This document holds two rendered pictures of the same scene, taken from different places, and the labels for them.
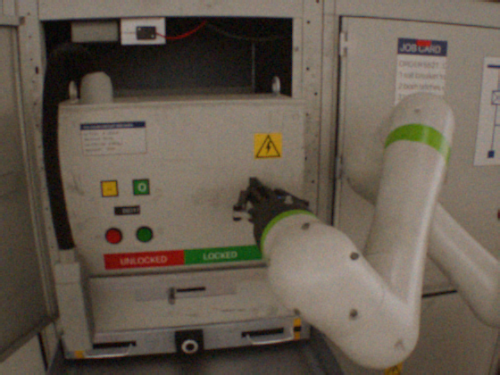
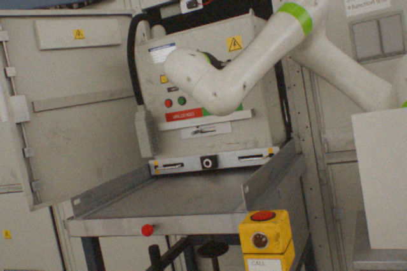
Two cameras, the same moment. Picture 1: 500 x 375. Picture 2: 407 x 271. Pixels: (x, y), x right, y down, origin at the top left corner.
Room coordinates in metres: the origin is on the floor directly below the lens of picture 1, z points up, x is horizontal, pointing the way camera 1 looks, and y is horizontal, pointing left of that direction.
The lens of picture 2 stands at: (-0.41, -0.71, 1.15)
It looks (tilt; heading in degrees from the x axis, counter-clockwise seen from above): 5 degrees down; 35
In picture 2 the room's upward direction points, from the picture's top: 10 degrees counter-clockwise
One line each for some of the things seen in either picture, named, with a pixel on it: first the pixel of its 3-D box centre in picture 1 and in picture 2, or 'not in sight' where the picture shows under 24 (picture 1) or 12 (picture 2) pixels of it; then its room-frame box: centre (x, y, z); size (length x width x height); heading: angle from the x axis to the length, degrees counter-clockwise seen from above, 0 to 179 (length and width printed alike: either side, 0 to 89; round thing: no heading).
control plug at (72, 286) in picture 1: (76, 300); (147, 133); (0.71, 0.33, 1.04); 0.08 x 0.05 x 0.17; 10
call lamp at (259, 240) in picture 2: not in sight; (259, 242); (0.20, -0.37, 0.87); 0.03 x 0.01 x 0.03; 100
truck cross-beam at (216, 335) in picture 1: (188, 333); (212, 159); (0.83, 0.13, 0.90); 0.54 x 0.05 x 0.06; 100
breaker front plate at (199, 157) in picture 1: (182, 228); (198, 95); (0.82, 0.13, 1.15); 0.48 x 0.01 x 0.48; 100
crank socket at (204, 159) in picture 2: (189, 343); (208, 162); (0.79, 0.13, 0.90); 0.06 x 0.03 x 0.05; 100
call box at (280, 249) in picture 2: not in sight; (267, 241); (0.24, -0.36, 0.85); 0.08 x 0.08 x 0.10; 10
